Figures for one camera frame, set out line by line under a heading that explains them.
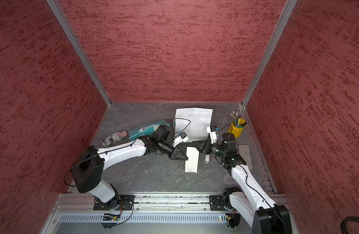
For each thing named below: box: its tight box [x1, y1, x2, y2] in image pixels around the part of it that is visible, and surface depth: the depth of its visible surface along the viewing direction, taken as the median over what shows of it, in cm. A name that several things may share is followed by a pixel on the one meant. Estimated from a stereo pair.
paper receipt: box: [184, 146, 200, 173], surface depth 76 cm
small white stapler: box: [204, 154, 210, 164], surface depth 89 cm
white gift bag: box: [174, 107, 214, 143], surface depth 89 cm
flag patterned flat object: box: [101, 129, 128, 147], surface depth 99 cm
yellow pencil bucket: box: [228, 117, 248, 138], surface depth 97 cm
